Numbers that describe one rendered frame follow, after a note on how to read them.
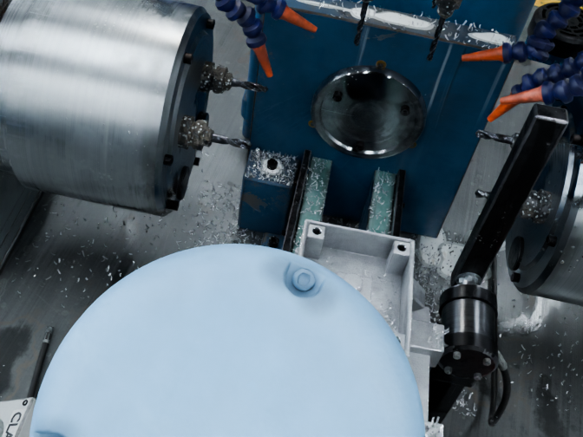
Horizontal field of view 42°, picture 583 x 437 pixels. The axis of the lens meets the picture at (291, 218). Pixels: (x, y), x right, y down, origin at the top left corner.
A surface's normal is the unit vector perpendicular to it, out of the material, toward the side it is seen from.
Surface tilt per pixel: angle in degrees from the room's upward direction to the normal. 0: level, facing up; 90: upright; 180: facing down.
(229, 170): 0
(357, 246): 90
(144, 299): 17
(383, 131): 90
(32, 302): 0
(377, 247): 90
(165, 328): 26
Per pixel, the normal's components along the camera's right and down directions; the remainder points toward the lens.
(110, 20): 0.11, -0.56
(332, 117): -0.17, 0.74
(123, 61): 0.03, -0.22
